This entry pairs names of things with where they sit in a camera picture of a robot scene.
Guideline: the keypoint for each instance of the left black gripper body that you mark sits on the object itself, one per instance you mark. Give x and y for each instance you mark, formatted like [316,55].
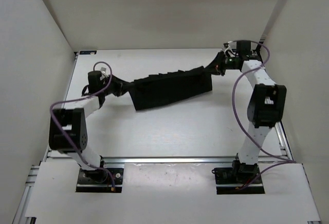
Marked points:
[115,87]

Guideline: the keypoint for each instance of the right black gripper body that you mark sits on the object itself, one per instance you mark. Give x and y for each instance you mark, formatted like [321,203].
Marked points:
[223,63]

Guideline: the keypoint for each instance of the black skirt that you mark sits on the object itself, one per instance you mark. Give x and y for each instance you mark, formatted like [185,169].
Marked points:
[163,89]

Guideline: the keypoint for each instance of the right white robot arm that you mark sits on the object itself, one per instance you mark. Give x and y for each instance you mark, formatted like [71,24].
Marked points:
[264,111]

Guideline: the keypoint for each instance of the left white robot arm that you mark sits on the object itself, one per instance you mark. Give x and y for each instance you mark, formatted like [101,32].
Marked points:
[68,130]

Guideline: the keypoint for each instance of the front white board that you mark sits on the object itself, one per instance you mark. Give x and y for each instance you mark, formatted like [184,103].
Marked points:
[170,193]

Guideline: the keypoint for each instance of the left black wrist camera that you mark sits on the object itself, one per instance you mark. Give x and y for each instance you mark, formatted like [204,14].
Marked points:
[97,79]

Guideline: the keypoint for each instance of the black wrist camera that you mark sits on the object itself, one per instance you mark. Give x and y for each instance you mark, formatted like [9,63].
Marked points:
[240,48]
[97,79]

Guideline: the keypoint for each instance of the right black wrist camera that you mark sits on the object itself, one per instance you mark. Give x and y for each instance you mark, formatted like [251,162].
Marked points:
[240,48]

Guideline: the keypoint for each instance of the aluminium frame rail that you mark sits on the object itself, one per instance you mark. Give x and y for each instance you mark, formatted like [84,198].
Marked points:
[169,160]

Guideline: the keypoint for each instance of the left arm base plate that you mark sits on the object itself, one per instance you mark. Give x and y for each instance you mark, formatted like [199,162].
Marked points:
[100,181]

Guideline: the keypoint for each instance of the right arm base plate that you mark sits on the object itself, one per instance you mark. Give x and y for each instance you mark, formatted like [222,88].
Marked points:
[240,178]

